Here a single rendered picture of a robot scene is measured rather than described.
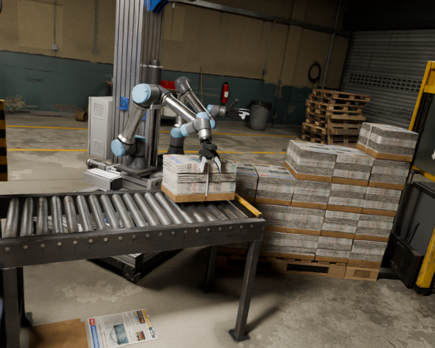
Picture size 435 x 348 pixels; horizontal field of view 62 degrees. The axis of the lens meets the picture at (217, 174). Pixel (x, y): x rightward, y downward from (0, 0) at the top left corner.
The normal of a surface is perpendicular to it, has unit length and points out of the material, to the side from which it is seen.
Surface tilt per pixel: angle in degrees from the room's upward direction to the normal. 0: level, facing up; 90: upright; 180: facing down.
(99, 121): 90
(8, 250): 90
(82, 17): 90
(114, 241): 90
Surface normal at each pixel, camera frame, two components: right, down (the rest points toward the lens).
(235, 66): 0.42, 0.32
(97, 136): -0.48, 0.20
